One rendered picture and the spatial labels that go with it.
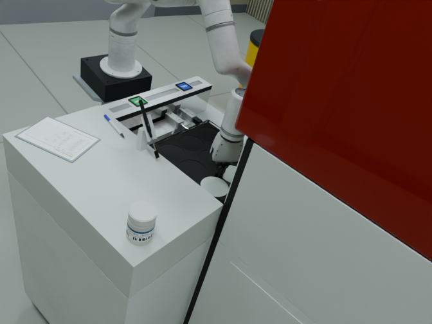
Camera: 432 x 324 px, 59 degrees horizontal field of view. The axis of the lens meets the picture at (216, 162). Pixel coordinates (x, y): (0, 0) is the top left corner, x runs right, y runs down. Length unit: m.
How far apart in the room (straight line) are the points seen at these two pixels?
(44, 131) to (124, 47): 0.60
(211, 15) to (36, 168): 0.67
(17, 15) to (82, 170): 3.47
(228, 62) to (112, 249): 0.62
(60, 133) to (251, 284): 0.78
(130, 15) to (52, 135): 0.66
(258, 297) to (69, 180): 0.67
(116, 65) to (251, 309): 1.16
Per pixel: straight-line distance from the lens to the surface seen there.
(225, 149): 1.27
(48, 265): 1.52
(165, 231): 1.05
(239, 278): 1.29
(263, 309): 1.31
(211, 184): 1.32
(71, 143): 1.29
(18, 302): 2.08
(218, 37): 1.19
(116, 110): 1.49
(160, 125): 1.57
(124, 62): 1.79
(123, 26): 1.72
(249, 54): 3.21
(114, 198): 1.12
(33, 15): 4.61
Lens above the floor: 1.77
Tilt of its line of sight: 38 degrees down
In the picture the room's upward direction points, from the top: 17 degrees clockwise
